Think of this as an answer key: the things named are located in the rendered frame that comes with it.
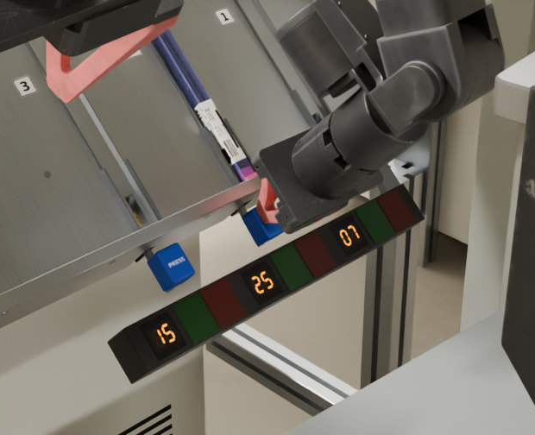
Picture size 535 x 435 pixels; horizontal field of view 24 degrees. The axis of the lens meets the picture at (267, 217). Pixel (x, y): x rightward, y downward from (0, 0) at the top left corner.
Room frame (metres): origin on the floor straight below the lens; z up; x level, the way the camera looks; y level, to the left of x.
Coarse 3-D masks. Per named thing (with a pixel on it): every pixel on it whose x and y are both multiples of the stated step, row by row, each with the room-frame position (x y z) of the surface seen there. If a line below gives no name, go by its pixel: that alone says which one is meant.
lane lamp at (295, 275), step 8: (288, 248) 0.93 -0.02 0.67; (272, 256) 0.92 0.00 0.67; (280, 256) 0.92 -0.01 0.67; (288, 256) 0.92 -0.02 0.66; (296, 256) 0.93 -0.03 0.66; (280, 264) 0.91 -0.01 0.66; (288, 264) 0.92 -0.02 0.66; (296, 264) 0.92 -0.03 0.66; (304, 264) 0.93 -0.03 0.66; (280, 272) 0.91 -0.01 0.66; (288, 272) 0.91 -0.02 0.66; (296, 272) 0.92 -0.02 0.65; (304, 272) 0.92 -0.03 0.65; (288, 280) 0.91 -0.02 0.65; (296, 280) 0.91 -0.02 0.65; (304, 280) 0.91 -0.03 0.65; (288, 288) 0.90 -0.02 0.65
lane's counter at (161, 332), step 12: (168, 312) 0.83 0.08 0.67; (144, 324) 0.82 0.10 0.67; (156, 324) 0.82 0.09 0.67; (168, 324) 0.83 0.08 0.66; (144, 336) 0.81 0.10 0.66; (156, 336) 0.81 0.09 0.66; (168, 336) 0.82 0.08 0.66; (180, 336) 0.82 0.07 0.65; (156, 348) 0.80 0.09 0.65; (168, 348) 0.81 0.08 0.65; (180, 348) 0.81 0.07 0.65
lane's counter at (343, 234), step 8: (336, 224) 0.97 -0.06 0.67; (344, 224) 0.98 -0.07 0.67; (352, 224) 0.98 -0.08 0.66; (336, 232) 0.97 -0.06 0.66; (344, 232) 0.97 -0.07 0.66; (352, 232) 0.97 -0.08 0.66; (360, 232) 0.98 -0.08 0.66; (344, 240) 0.96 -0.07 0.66; (352, 240) 0.97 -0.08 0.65; (360, 240) 0.97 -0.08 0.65; (344, 248) 0.96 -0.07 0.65; (352, 248) 0.96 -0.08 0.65; (360, 248) 0.97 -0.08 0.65
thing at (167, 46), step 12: (168, 36) 1.02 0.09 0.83; (168, 48) 1.01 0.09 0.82; (168, 60) 1.01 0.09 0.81; (180, 60) 1.01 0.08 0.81; (180, 72) 1.00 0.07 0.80; (192, 72) 1.01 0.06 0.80; (180, 84) 1.00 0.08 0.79; (192, 84) 1.00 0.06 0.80; (192, 96) 0.99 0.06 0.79; (204, 96) 0.99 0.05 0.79; (240, 168) 0.95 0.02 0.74; (252, 168) 0.96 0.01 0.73; (240, 180) 0.95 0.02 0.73
